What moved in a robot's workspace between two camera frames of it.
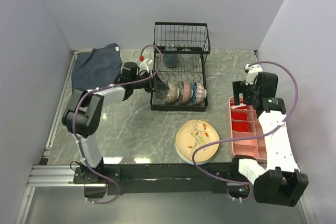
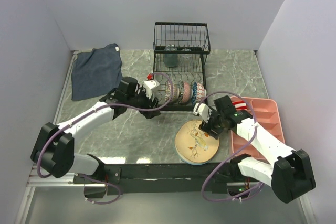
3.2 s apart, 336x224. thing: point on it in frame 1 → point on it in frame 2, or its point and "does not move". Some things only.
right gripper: (238, 86) → (207, 127)
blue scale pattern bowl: (172, 94) does not move
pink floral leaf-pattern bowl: (187, 92) does not move
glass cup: (171, 60) does not move
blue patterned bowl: (199, 93) does not move
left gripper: (159, 85) → (148, 102)
